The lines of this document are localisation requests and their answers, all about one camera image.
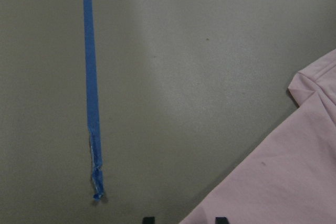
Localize pink Snoopy t-shirt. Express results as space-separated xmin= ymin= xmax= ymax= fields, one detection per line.
xmin=183 ymin=51 xmax=335 ymax=223

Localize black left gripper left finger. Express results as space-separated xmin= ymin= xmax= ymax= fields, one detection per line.
xmin=142 ymin=217 xmax=155 ymax=224

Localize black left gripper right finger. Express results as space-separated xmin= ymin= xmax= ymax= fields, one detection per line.
xmin=215 ymin=217 xmax=227 ymax=224

